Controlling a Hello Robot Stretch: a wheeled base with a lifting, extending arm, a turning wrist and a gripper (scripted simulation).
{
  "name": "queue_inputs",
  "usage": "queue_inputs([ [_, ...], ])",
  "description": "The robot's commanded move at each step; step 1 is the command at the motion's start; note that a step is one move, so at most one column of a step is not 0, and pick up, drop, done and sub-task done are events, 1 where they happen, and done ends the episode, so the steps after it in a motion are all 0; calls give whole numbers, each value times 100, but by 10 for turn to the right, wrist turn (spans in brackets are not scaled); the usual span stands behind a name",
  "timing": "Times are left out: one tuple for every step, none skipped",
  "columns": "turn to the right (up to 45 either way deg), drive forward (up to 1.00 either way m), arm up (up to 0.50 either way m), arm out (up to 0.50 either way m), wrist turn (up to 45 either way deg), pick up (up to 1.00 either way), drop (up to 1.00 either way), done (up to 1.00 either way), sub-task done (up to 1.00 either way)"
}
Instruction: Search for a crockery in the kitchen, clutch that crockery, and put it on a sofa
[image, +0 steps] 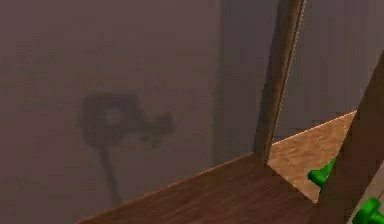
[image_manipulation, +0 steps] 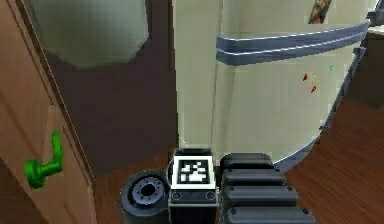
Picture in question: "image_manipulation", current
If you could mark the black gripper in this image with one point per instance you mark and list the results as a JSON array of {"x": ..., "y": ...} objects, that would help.
[{"x": 146, "y": 195}]

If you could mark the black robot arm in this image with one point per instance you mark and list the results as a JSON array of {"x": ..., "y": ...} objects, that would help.
[{"x": 253, "y": 190}]

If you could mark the brown wooden room door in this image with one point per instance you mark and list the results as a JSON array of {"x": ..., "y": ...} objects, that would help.
[{"x": 30, "y": 110}]

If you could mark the white fridge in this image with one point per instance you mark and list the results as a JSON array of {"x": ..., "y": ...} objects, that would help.
[{"x": 266, "y": 110}]

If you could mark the red fridge magnet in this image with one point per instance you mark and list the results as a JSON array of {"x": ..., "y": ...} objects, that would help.
[
  {"x": 304, "y": 77},
  {"x": 313, "y": 89}
]

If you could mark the yellow fridge magnet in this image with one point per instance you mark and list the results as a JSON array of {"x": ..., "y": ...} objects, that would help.
[{"x": 313, "y": 79}]

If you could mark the green fridge magnet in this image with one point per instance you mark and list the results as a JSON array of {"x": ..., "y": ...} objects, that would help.
[{"x": 330, "y": 68}]

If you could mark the brown picture on fridge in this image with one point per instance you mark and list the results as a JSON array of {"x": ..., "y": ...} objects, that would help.
[{"x": 319, "y": 11}]

